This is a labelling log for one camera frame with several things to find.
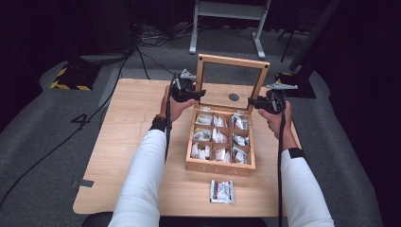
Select bundle of floor cables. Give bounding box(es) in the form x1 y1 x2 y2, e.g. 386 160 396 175
137 21 198 49

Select right hand-held gripper cable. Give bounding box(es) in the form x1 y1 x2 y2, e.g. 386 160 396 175
276 94 288 227

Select black yellow striped stand base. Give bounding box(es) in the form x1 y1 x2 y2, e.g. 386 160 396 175
275 72 317 99
49 63 102 92

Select grey flat stand base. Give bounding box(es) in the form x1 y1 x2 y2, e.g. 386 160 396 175
79 52 129 66

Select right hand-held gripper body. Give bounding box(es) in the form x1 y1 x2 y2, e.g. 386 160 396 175
261 81 299 114

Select white metal stand frame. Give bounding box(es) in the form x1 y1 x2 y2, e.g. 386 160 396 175
188 0 272 61

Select wooden tea box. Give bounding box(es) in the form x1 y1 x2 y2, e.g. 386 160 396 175
184 53 271 179

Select left hand-held gripper cable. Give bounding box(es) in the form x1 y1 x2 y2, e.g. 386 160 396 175
164 79 178 164

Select hand-held gripper cable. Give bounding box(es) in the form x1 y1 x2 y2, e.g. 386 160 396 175
164 79 178 164
276 94 288 227

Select assortment of tea bags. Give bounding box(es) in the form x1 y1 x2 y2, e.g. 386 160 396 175
190 113 252 166

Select long black floor cable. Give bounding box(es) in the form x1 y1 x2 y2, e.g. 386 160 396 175
0 46 137 210

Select black tripod legs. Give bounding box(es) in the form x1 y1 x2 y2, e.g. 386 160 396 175
276 27 305 63

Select white printed tea packet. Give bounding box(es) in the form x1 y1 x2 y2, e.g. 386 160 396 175
209 179 236 204

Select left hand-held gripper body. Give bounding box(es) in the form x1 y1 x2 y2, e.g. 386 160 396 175
168 68 198 104

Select person's right hand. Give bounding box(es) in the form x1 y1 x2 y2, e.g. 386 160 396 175
257 100 293 140

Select person's left hand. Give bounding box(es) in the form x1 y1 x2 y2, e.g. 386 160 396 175
159 84 197 123

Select person's dark lap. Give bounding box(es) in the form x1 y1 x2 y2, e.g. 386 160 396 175
80 211 268 227

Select thin black floor cable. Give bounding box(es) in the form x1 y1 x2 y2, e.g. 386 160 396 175
135 46 189 83

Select dark slanted stand pole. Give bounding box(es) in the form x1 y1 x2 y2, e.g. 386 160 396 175
288 0 344 72

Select grey tape strip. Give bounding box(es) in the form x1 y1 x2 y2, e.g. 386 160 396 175
71 179 96 189

